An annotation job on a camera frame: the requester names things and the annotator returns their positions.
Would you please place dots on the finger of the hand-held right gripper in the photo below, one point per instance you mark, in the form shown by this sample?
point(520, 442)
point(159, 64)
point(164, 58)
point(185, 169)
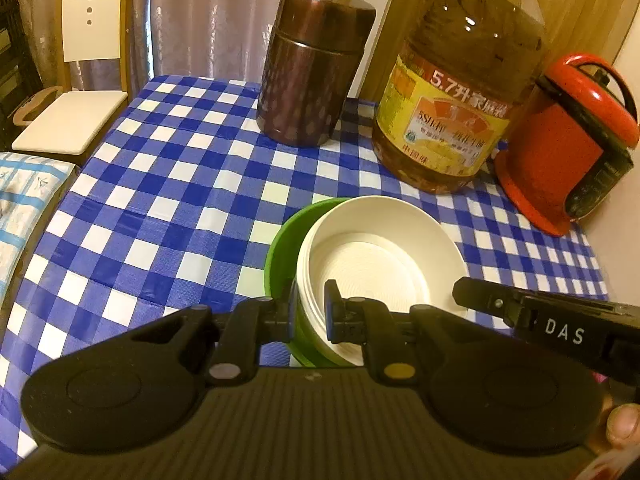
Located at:
point(487, 300)

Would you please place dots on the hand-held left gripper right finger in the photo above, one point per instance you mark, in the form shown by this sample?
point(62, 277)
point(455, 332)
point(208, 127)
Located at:
point(334, 315)

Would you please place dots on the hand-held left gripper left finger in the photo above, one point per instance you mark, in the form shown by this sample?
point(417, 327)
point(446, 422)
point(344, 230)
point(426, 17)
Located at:
point(250, 330)

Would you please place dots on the white plastic bowl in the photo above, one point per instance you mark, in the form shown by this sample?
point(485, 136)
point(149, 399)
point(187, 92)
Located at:
point(380, 260)

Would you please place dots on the green plastic bowl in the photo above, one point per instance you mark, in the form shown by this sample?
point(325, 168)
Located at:
point(282, 260)

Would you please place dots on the person's right hand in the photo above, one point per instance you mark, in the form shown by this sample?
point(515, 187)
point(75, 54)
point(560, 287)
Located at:
point(625, 425)

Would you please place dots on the red electric pressure cooker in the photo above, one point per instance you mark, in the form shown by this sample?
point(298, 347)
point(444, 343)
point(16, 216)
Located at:
point(550, 155)

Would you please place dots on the blue white checkered tablecloth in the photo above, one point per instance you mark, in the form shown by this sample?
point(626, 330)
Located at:
point(165, 195)

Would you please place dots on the large cooking oil bottle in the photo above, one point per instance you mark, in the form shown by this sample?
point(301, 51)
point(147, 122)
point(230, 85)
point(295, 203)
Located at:
point(450, 125)

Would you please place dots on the brown metal canister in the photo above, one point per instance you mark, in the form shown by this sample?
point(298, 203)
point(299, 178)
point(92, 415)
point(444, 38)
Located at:
point(310, 70)

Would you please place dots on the light blue patterned cloth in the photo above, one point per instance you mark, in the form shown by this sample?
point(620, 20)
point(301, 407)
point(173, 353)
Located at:
point(25, 200)

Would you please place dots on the white wooden chair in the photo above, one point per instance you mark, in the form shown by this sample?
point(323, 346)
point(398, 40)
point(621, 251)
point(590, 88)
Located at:
point(75, 120)

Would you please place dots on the grey curtain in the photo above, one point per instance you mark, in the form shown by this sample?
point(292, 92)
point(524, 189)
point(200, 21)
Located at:
point(215, 20)

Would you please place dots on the black metal rack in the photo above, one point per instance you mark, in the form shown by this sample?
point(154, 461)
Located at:
point(15, 60)

